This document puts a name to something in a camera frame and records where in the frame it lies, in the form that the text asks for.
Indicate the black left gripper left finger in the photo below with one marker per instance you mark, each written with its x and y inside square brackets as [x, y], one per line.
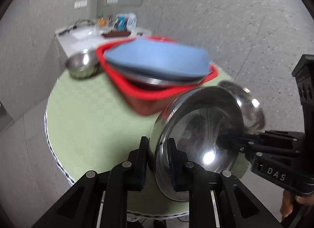
[100, 199]

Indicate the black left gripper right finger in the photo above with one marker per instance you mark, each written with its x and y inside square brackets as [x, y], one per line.
[216, 199]

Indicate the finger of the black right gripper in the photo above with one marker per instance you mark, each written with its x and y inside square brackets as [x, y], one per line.
[243, 142]

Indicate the large steel bowl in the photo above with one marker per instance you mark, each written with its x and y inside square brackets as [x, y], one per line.
[195, 120]

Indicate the small steel bowl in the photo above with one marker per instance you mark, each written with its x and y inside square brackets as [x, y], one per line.
[83, 65]

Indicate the person's right hand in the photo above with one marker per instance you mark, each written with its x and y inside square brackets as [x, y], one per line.
[288, 200]

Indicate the red plastic basin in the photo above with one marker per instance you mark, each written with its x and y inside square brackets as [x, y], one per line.
[145, 100]

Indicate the blue plastic plate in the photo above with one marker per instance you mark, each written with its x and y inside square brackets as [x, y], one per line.
[170, 59]

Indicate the blue white plastic bag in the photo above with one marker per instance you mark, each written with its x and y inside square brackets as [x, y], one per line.
[125, 21]

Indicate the brown folded cloth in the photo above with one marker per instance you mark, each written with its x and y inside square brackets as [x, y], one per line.
[116, 34]

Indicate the white sink counter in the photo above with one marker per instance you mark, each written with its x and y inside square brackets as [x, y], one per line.
[87, 37]

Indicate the orange soap bottle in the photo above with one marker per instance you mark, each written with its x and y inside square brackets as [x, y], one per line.
[102, 22]

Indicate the white wall socket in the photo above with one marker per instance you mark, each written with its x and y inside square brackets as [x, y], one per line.
[80, 4]

